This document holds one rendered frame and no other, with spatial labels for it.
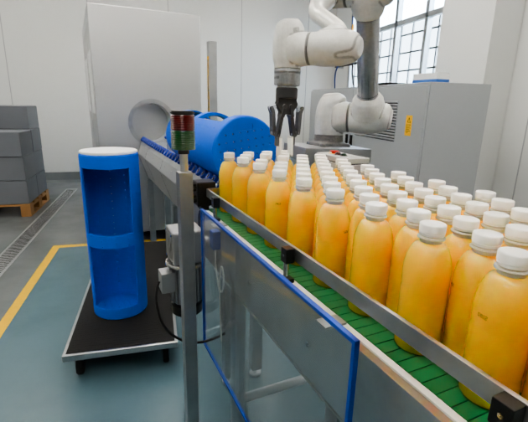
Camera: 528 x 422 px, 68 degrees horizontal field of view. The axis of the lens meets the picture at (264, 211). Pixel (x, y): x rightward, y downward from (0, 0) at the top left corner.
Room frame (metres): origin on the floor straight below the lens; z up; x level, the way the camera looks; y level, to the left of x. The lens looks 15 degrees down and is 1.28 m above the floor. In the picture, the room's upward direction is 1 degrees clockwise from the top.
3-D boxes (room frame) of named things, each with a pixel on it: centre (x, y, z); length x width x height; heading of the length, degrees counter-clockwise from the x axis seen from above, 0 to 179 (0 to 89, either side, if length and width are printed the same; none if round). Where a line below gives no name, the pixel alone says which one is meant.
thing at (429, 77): (3.11, -1.23, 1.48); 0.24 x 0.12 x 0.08; 23
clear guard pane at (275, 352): (0.87, 0.03, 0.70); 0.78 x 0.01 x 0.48; 26
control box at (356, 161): (1.49, -0.29, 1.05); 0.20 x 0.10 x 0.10; 26
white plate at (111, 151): (1.99, 0.79, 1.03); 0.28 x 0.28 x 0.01
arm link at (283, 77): (1.41, -0.07, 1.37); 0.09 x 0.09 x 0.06
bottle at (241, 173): (1.27, 0.07, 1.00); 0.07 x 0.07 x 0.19
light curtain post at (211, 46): (3.04, 0.41, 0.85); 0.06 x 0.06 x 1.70; 26
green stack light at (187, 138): (1.05, 0.22, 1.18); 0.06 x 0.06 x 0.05
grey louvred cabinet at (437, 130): (3.88, -1.04, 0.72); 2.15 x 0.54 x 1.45; 15
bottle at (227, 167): (1.39, 0.13, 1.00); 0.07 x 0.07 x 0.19
